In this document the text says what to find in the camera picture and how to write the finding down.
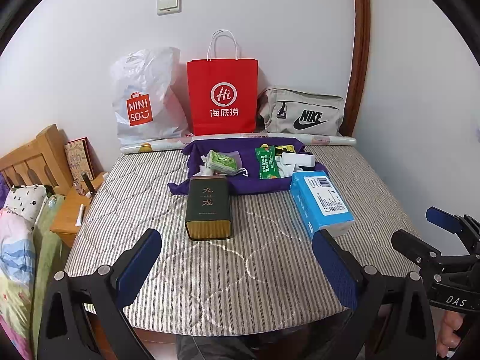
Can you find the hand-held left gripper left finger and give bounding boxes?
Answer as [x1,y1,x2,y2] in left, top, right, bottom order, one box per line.
[37,228,163,360]

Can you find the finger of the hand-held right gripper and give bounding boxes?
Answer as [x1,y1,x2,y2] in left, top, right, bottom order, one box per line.
[425,206,480,241]
[391,229,451,271]

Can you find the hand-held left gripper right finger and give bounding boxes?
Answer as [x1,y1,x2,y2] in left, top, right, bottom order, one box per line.
[312,229,437,360]

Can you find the white cloth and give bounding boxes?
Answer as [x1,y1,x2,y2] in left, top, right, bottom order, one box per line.
[192,153,212,178]

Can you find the white sponge block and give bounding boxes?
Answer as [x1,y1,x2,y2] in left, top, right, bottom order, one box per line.
[281,152,316,168]

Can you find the yellow and white plush toy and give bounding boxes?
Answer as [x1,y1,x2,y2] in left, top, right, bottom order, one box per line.
[272,144,301,179]

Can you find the long green snack packet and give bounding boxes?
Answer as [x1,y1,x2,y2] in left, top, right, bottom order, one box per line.
[255,144,282,181]

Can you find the white mesh pouch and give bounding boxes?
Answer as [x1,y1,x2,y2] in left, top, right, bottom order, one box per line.
[204,149,249,178]

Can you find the person's right hand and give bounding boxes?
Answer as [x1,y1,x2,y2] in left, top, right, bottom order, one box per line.
[437,310,472,359]

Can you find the grey striped mattress pad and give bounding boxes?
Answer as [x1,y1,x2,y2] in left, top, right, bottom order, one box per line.
[64,144,424,336]

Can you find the blue tissue pack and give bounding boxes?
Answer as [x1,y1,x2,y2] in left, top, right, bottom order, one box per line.
[290,170,355,241]

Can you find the wooden nightstand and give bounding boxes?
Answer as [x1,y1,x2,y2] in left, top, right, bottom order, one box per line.
[50,172,109,247]

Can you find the green bed sheet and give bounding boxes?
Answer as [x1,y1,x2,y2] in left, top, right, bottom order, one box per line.
[30,194,72,346]

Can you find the dark green tin box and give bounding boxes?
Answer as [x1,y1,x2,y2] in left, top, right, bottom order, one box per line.
[184,175,233,241]

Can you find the person's grey trouser leg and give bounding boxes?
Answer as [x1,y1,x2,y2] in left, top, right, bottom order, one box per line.
[176,330,263,360]

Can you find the rolled white poster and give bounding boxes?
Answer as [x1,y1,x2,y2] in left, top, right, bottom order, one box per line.
[119,133,357,154]

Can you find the pastel printed blanket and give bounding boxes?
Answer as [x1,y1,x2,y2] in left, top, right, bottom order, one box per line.
[0,208,38,360]

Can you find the patterned brown book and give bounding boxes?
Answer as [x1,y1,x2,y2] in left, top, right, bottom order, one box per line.
[64,137,95,181]

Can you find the purple cloth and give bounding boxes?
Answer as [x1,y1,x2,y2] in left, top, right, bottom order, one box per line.
[167,137,330,197]

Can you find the white floral pillow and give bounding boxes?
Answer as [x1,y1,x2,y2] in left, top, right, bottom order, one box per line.
[4,184,49,222]

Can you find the wooden headboard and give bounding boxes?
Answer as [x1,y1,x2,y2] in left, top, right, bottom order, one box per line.
[0,124,74,188]

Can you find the purple plush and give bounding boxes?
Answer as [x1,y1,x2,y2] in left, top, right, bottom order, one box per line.
[0,174,10,211]

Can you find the grey waist bag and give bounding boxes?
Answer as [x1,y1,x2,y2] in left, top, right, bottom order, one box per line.
[257,85,345,137]

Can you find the white plastic shopping bag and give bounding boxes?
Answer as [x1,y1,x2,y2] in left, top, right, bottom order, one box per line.
[110,46,192,151]

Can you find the red paper bag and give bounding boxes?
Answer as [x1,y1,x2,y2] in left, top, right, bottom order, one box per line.
[186,30,259,136]

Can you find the brown wooden door frame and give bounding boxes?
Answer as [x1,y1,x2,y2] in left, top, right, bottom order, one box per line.
[343,0,372,136]

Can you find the white wall switch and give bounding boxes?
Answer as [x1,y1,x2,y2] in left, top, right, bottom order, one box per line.
[156,0,182,16]

